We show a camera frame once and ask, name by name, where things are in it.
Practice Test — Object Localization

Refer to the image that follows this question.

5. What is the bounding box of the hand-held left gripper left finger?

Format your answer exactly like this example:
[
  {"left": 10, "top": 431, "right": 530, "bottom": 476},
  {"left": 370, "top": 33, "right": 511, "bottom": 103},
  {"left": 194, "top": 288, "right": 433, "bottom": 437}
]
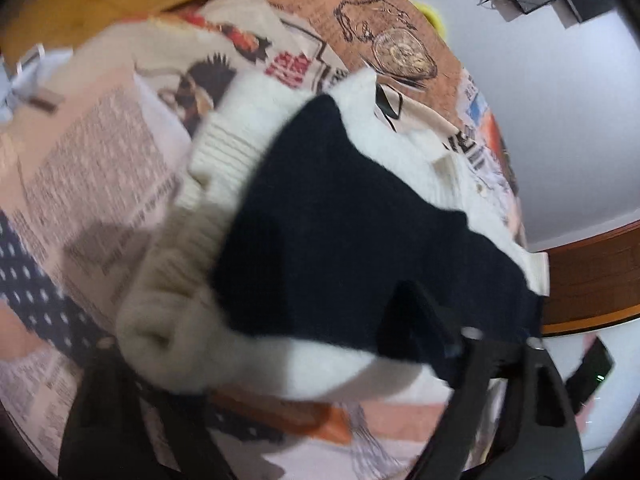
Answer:
[{"left": 57, "top": 340, "right": 236, "bottom": 480}]

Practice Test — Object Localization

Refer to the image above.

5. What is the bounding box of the black and white striped sweater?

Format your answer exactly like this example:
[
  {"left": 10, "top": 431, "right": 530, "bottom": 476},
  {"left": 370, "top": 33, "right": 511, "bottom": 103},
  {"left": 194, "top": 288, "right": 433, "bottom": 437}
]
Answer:
[{"left": 116, "top": 67, "right": 551, "bottom": 403}]

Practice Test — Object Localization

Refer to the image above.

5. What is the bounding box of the wooden furniture panel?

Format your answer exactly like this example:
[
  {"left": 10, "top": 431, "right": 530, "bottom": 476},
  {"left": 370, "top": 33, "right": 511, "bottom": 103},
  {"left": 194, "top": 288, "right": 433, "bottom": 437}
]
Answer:
[{"left": 530, "top": 225, "right": 640, "bottom": 338}]

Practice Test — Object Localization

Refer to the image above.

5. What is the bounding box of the bamboo lap desk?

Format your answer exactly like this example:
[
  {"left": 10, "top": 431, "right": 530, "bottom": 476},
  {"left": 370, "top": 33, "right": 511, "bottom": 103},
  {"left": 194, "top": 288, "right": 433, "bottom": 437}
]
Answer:
[{"left": 0, "top": 0, "right": 276, "bottom": 56}]

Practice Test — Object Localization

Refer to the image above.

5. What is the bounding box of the printed blanket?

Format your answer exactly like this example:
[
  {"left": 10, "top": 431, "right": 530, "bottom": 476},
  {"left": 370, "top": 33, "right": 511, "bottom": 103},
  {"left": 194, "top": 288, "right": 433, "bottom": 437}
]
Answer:
[{"left": 0, "top": 0, "right": 526, "bottom": 480}]

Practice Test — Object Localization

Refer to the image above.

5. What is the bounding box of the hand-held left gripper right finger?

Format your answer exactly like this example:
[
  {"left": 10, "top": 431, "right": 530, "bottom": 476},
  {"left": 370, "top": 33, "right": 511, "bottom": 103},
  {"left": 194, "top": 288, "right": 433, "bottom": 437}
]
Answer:
[{"left": 385, "top": 280, "right": 586, "bottom": 480}]

